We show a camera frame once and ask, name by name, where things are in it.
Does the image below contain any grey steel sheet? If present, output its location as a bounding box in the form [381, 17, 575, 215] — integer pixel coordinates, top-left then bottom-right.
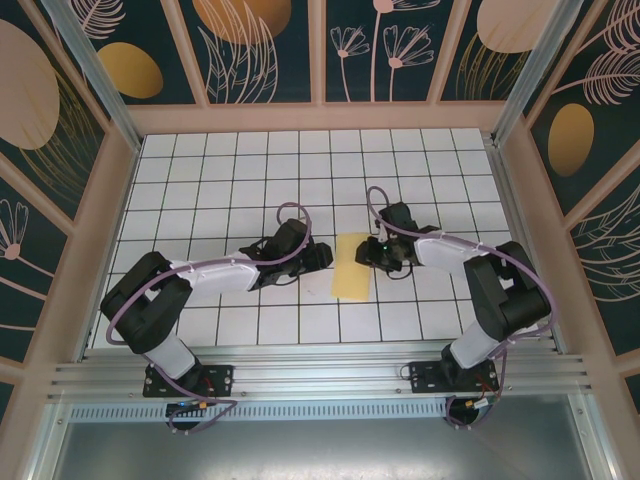
[29, 418, 616, 480]

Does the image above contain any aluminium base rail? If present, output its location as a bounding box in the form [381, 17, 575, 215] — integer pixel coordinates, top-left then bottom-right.
[47, 344, 596, 401]

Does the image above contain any yellow cloth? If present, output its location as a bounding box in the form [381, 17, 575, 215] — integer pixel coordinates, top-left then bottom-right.
[329, 232, 374, 303]

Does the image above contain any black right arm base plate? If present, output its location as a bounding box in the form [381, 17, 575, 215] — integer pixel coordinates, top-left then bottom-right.
[407, 359, 501, 394]

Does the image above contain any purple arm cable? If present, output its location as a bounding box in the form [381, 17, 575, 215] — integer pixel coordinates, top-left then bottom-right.
[106, 201, 315, 435]
[366, 185, 557, 432]

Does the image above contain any aluminium corner post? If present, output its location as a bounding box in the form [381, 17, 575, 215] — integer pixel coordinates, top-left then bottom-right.
[39, 0, 144, 154]
[489, 0, 584, 146]

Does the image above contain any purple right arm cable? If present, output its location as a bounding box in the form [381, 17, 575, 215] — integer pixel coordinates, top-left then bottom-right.
[366, 185, 557, 432]

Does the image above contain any aluminium side rail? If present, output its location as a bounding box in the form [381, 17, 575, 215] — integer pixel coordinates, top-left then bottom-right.
[487, 134, 564, 354]

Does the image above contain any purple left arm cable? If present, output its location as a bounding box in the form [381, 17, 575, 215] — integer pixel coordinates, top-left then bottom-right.
[106, 201, 315, 435]

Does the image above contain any slotted grey cable duct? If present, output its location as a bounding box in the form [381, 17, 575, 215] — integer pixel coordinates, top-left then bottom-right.
[69, 397, 571, 422]

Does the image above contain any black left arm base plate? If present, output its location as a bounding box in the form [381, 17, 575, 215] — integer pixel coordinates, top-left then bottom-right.
[142, 363, 236, 399]

